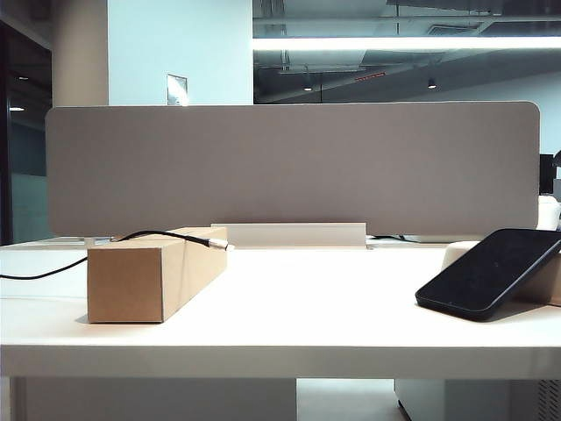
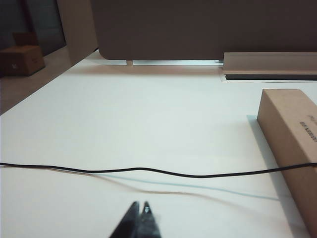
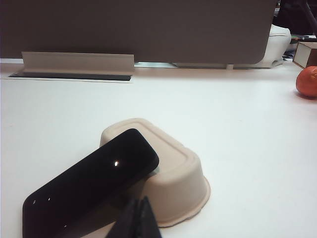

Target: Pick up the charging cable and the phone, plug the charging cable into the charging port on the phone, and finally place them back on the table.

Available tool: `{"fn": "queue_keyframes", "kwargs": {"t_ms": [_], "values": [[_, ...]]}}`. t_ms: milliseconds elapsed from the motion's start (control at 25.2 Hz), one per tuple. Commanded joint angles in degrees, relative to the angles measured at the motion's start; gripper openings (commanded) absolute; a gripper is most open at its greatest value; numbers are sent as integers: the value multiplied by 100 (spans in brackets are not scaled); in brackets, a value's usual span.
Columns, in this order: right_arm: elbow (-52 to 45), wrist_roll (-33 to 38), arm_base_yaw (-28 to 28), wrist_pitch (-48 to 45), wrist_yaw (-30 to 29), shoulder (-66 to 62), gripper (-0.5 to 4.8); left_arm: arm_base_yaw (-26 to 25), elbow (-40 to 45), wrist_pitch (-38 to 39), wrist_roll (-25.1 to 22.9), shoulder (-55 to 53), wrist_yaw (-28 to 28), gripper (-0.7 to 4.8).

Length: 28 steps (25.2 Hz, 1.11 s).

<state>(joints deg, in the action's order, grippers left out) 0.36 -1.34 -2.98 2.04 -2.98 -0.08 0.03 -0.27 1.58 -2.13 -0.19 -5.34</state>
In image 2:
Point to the long brown cardboard box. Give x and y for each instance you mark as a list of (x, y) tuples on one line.
[(284, 129)]

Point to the large brown cardboard carton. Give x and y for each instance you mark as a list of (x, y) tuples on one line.
[(22, 60)]

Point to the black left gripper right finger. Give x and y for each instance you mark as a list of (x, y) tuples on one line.
[(149, 223)]

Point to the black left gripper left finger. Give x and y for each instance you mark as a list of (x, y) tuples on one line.
[(126, 223)]

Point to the grey desk divider panel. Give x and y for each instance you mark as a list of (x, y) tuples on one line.
[(198, 27)]

